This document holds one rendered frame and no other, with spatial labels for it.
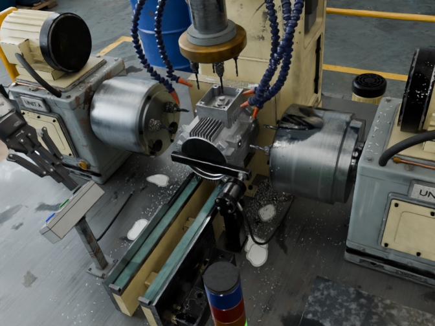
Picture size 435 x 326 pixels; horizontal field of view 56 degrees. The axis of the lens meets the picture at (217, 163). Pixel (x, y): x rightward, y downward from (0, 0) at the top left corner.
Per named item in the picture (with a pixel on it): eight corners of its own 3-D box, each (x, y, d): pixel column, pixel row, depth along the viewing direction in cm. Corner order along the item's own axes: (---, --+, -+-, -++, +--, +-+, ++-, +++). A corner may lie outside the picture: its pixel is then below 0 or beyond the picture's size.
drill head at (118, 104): (116, 113, 161) (96, 55, 145) (195, 130, 146) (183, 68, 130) (74, 152, 145) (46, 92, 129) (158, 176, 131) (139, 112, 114)
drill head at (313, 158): (273, 147, 134) (270, 81, 118) (406, 176, 118) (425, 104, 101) (242, 199, 119) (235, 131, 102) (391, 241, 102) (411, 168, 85)
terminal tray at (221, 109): (215, 103, 130) (213, 83, 125) (246, 108, 125) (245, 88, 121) (198, 124, 122) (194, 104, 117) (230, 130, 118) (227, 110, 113)
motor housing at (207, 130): (210, 138, 141) (202, 91, 129) (261, 149, 134) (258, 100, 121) (182, 175, 129) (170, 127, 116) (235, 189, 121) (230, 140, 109)
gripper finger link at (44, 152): (21, 140, 104) (25, 136, 105) (55, 170, 107) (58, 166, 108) (25, 134, 101) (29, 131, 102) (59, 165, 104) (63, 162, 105)
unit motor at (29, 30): (60, 100, 168) (15, -3, 140) (123, 114, 155) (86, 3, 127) (12, 137, 152) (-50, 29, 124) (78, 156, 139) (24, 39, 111)
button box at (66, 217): (95, 198, 113) (81, 185, 112) (105, 191, 108) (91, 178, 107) (52, 244, 102) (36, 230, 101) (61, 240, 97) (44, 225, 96)
